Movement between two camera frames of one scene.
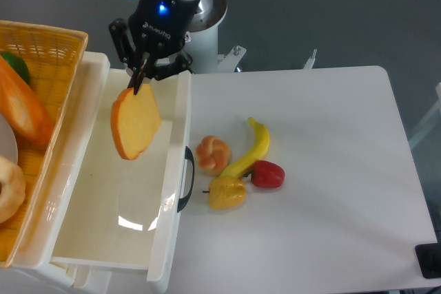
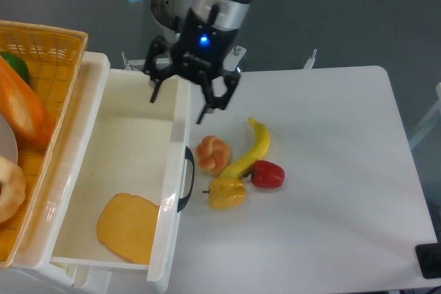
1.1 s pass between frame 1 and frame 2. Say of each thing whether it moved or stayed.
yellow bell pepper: stayed
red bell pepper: stayed
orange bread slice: moved
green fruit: stayed
